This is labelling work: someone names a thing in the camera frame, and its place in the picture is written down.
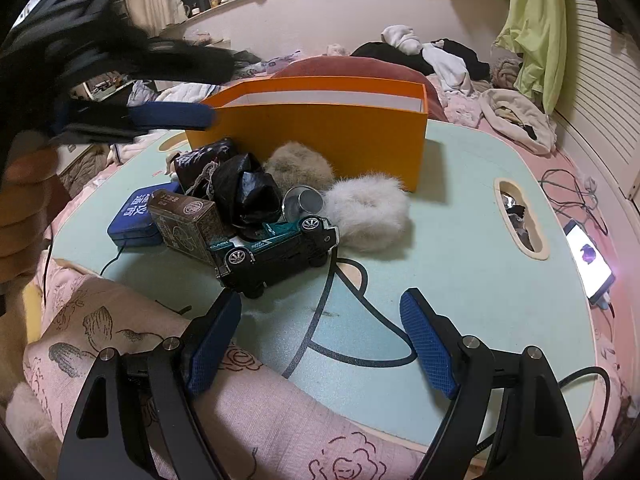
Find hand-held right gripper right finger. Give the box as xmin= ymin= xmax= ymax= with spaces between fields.
xmin=399 ymin=287 xmax=583 ymax=480

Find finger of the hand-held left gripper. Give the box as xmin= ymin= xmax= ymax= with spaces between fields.
xmin=115 ymin=34 xmax=241 ymax=87
xmin=56 ymin=101 xmax=219 ymax=142

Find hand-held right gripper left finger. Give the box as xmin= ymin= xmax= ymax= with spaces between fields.
xmin=57 ymin=290 xmax=243 ymax=480

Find dark patterned pouch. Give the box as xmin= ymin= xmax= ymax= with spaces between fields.
xmin=172 ymin=137 xmax=238 ymax=196

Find blue tin case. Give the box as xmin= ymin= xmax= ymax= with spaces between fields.
xmin=106 ymin=187 xmax=173 ymax=248

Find green toy car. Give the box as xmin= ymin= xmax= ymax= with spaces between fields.
xmin=207 ymin=215 xmax=341 ymax=300

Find brown patterned box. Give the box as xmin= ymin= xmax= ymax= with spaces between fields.
xmin=147 ymin=190 xmax=236 ymax=268

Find brown fur scrunchie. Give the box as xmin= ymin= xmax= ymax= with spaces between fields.
xmin=263 ymin=141 xmax=336 ymax=193

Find white fur scrunchie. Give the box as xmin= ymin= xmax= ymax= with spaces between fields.
xmin=322 ymin=172 xmax=413 ymax=253

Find orange cardboard box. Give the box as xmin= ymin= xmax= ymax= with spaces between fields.
xmin=185 ymin=76 xmax=429 ymax=193

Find round metal tin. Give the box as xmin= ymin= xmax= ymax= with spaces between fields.
xmin=282 ymin=185 xmax=323 ymax=221

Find person's left hand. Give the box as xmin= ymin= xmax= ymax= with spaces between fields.
xmin=0 ymin=151 xmax=62 ymax=287

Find white fluffy blanket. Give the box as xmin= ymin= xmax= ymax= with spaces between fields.
xmin=160 ymin=82 xmax=221 ymax=103

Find pink floral quilt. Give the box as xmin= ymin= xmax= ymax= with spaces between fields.
xmin=22 ymin=255 xmax=481 ymax=480

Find lit smartphone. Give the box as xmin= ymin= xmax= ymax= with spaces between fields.
xmin=564 ymin=219 xmax=616 ymax=306

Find black crumpled clothes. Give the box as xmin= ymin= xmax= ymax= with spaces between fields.
xmin=350 ymin=39 xmax=491 ymax=81

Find cream crumpled garment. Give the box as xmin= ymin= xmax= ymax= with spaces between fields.
xmin=479 ymin=89 xmax=557 ymax=156

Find white crumpled clothes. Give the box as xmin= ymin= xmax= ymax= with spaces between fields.
xmin=381 ymin=25 xmax=473 ymax=96

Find tan knit garment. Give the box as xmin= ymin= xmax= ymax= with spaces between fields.
xmin=490 ymin=56 xmax=523 ymax=88

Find white slatted closet door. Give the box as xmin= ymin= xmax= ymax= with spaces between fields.
xmin=550 ymin=0 xmax=640 ymax=221

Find lime green hanging garment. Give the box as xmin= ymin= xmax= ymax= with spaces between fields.
xmin=495 ymin=0 xmax=568 ymax=116

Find thin black cable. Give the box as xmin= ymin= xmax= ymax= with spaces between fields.
xmin=100 ymin=245 xmax=126 ymax=277

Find thick black cable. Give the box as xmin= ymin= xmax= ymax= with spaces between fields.
xmin=557 ymin=366 xmax=612 ymax=391

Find teal charging cable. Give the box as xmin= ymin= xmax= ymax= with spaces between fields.
xmin=540 ymin=167 xmax=608 ymax=236

